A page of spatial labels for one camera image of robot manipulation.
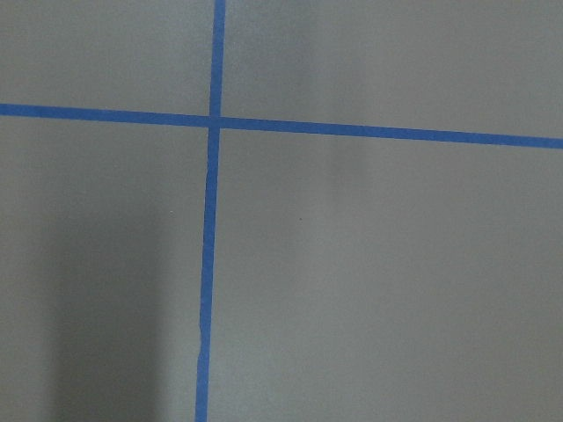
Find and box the blue tape line crosswise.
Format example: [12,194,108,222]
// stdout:
[1,103,562,149]

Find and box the blue tape line lengthwise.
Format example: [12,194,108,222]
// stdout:
[194,1,226,422]

